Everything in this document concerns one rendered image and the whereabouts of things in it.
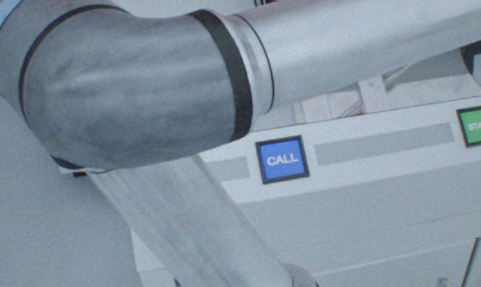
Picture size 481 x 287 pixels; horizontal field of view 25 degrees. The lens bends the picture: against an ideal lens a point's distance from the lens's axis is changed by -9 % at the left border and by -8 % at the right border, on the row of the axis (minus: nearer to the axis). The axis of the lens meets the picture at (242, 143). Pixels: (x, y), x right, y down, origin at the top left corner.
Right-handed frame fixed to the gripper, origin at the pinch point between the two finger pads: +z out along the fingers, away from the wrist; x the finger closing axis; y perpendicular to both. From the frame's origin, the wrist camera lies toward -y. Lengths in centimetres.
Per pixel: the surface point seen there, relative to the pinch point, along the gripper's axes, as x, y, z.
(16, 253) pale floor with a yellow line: 79, 46, 105
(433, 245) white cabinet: 5.5, -4.3, 31.7
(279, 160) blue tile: 26.4, 0.7, 9.1
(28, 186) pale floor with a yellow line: 74, 63, 105
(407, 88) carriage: 6.4, 13.1, 17.6
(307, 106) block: 20.9, 11.1, 14.7
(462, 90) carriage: -1.7, 11.3, 17.6
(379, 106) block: 11.5, 9.2, 14.8
